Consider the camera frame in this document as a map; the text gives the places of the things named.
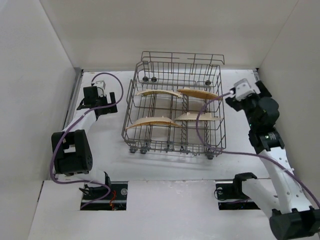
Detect grey wire dish rack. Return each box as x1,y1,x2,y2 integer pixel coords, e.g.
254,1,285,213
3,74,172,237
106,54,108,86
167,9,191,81
121,50,226,159

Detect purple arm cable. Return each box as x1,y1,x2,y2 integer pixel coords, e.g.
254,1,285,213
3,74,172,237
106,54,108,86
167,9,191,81
195,91,320,211
49,72,124,210

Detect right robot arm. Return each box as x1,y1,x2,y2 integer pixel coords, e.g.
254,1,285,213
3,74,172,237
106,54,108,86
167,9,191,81
225,78,320,240

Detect green-rimmed bamboo woven plate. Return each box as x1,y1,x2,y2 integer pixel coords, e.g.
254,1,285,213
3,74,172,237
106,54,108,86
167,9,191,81
174,112,222,122

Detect orange square woven plate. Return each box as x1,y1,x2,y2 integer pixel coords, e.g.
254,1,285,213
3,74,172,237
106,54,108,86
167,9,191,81
177,88,219,100

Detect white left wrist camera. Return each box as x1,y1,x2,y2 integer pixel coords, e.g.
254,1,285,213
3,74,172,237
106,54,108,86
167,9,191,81
92,80,106,98

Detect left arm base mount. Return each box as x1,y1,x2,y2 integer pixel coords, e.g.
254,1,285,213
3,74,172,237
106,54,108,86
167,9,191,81
79,181,129,211

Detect aluminium rail left side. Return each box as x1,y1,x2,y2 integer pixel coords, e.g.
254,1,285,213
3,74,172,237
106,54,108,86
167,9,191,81
48,67,85,181

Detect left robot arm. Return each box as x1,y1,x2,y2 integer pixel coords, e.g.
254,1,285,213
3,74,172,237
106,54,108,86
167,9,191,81
51,85,118,188

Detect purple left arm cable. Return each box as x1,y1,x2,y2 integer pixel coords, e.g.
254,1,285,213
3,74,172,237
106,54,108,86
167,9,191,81
49,72,124,210

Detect yellow rectangular bamboo mat plate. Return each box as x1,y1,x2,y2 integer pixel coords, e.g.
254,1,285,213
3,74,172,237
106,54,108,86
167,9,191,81
135,89,182,98

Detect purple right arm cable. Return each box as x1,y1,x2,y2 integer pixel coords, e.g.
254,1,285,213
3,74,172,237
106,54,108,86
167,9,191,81
195,91,320,211

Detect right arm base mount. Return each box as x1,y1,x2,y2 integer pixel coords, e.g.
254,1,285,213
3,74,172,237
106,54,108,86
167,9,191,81
213,181,260,211

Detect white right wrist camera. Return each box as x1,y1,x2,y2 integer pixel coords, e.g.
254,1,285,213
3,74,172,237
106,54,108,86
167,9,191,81
230,78,257,102

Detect orange fish-shaped woven plate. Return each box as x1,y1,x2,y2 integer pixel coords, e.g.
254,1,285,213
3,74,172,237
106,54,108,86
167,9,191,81
125,116,182,130

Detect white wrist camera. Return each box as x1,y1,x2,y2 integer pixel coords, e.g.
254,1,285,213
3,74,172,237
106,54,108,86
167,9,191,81
230,78,257,102
92,80,106,98

